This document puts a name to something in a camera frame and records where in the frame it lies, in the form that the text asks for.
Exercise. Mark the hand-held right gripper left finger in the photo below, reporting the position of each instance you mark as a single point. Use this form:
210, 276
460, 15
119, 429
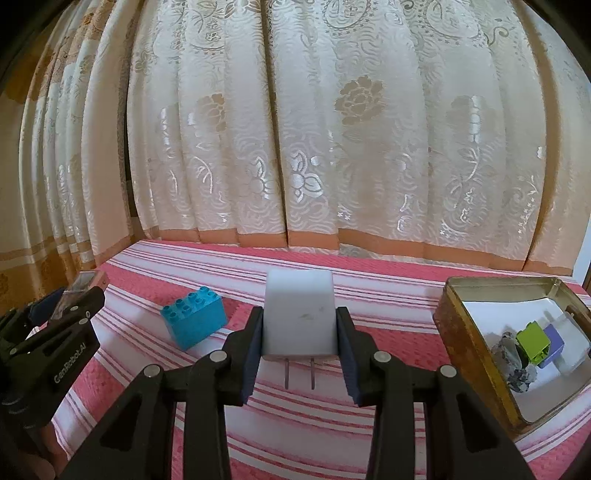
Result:
251, 364

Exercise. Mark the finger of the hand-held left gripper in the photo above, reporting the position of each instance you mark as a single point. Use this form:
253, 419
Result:
46, 305
92, 302

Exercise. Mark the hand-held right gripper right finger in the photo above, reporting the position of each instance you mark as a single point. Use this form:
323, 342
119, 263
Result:
348, 364

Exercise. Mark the white charger plug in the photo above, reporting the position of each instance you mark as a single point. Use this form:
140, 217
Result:
298, 314

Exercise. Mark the metal tin box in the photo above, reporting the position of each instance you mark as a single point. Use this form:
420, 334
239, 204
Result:
466, 350

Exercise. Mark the green building block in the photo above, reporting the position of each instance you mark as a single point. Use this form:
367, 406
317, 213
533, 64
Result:
533, 344

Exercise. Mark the purple building block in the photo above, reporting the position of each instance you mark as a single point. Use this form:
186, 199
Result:
556, 347

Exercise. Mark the translucent plastic case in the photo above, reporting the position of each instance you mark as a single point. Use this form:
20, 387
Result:
577, 341

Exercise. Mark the blue building block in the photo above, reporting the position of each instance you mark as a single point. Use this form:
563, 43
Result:
196, 318

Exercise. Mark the pink striped blanket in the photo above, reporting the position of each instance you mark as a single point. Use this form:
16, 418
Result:
300, 438

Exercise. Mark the cream floral curtain panel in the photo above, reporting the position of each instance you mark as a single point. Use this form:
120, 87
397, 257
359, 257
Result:
346, 138
69, 161

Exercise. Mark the white paper liner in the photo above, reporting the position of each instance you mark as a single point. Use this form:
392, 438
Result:
545, 397

